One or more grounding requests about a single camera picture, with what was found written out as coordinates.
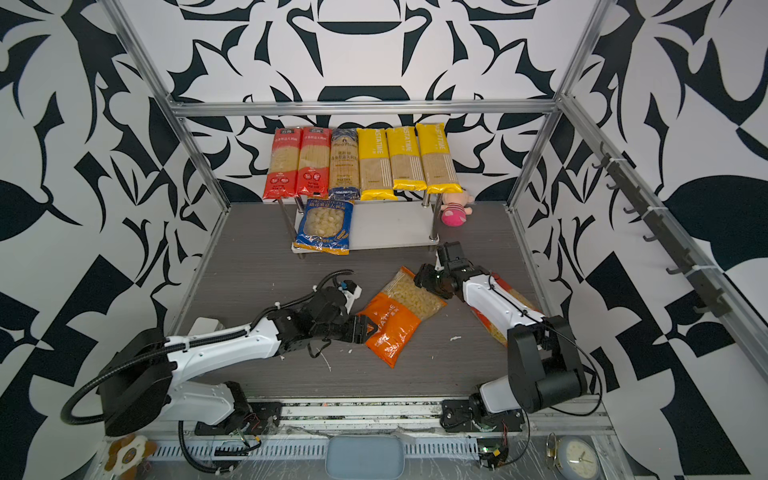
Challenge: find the grey blue pad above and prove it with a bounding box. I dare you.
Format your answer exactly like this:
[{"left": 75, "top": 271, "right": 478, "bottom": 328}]
[{"left": 325, "top": 435, "right": 405, "bottom": 480}]

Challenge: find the yellow spaghetti bag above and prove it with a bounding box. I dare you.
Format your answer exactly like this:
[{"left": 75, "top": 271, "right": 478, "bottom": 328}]
[
  {"left": 386, "top": 126, "right": 427, "bottom": 191},
  {"left": 357, "top": 129, "right": 396, "bottom": 201},
  {"left": 416, "top": 123, "right": 463, "bottom": 194}
]

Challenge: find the red spaghetti bag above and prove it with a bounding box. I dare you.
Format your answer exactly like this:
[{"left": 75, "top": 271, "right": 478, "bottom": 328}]
[
  {"left": 296, "top": 127, "right": 332, "bottom": 198},
  {"left": 263, "top": 128, "right": 302, "bottom": 200}
]

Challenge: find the orange pasta bag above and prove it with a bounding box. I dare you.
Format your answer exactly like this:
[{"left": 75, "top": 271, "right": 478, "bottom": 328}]
[{"left": 361, "top": 267, "right": 447, "bottom": 368}]

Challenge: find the white two-tier shelf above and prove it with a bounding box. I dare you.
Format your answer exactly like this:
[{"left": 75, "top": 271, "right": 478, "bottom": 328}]
[{"left": 272, "top": 189, "right": 443, "bottom": 254}]

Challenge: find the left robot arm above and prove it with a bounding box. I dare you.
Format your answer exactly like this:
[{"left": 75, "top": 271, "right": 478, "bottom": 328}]
[{"left": 60, "top": 269, "right": 378, "bottom": 437}]

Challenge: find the analog clock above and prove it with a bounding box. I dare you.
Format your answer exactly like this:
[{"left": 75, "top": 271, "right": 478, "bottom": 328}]
[{"left": 546, "top": 433, "right": 601, "bottom": 480}]

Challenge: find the white box beside floor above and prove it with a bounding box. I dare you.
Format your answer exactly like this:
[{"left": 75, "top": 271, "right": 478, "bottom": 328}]
[{"left": 187, "top": 317, "right": 224, "bottom": 336}]

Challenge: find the blue orange orecchiette bag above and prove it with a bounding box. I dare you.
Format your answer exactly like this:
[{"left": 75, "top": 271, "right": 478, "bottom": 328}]
[{"left": 293, "top": 198, "right": 354, "bottom": 255}]

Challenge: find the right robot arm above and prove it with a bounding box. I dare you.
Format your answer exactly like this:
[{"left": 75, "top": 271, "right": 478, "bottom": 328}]
[{"left": 414, "top": 242, "right": 588, "bottom": 424}]

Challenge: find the pink plush pig toy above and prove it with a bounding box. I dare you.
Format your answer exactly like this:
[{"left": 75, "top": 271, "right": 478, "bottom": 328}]
[{"left": 440, "top": 192, "right": 474, "bottom": 227}]

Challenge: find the blue gold spaghetti bag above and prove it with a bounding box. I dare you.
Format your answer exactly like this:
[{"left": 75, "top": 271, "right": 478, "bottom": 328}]
[{"left": 328, "top": 128, "right": 361, "bottom": 201}]

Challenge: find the red macaroni bag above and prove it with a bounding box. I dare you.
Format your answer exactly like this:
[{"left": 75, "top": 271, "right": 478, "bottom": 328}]
[{"left": 464, "top": 283, "right": 544, "bottom": 347}]

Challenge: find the wall hook rail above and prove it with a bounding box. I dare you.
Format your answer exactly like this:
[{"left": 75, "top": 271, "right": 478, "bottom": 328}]
[{"left": 590, "top": 140, "right": 734, "bottom": 318}]

